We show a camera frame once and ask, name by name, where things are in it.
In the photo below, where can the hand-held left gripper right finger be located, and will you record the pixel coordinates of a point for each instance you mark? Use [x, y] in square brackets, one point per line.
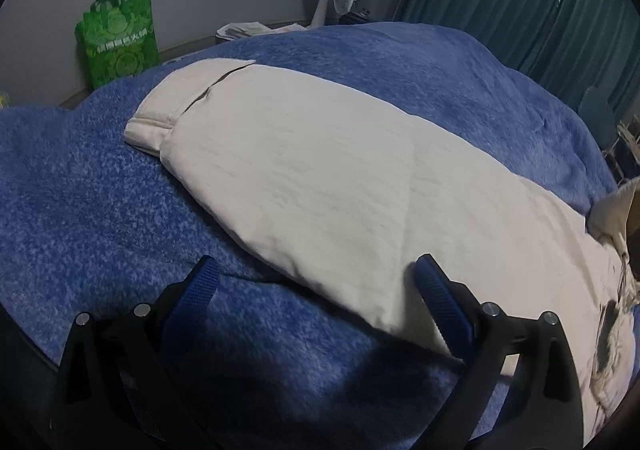
[445, 302]

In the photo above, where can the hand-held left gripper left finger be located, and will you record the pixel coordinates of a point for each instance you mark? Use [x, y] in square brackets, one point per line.
[194, 297]

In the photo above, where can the cream padded garment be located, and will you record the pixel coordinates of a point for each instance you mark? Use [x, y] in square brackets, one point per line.
[325, 180]

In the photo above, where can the blue fleece blanket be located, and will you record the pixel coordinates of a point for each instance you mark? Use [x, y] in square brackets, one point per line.
[85, 210]

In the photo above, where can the blue-grey chair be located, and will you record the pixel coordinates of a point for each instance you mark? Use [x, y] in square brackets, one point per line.
[597, 117]

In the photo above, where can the white metal rack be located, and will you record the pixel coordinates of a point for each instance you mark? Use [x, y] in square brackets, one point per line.
[629, 139]

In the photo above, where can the green shopping bag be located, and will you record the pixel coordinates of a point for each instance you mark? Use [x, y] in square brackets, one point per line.
[118, 42]

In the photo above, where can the pile of papers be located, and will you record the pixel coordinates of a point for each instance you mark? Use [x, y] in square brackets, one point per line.
[245, 29]

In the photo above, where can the dark object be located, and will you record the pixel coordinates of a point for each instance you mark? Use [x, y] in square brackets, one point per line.
[357, 17]

